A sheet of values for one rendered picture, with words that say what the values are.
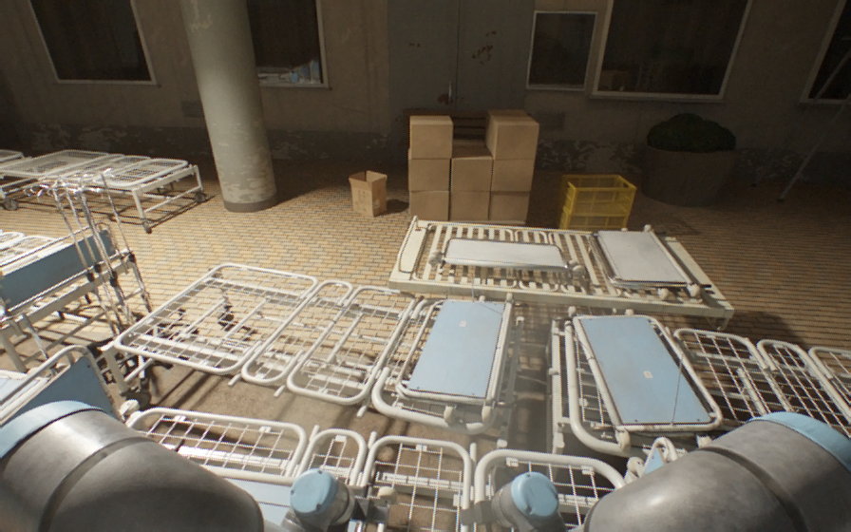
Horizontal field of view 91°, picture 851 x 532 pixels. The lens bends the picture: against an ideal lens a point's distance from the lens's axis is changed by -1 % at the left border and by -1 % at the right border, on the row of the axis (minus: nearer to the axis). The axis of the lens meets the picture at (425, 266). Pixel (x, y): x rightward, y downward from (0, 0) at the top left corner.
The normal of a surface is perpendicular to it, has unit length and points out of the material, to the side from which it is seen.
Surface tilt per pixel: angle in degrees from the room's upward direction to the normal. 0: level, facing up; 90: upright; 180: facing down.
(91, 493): 18
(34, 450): 13
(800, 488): 25
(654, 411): 5
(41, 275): 90
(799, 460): 5
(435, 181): 90
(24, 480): 35
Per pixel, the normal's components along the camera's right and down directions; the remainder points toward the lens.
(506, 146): 0.01, 0.49
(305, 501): -0.13, -0.68
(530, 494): 0.14, -0.67
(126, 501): 0.41, -0.56
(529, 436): 0.01, -0.87
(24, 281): 0.96, 0.14
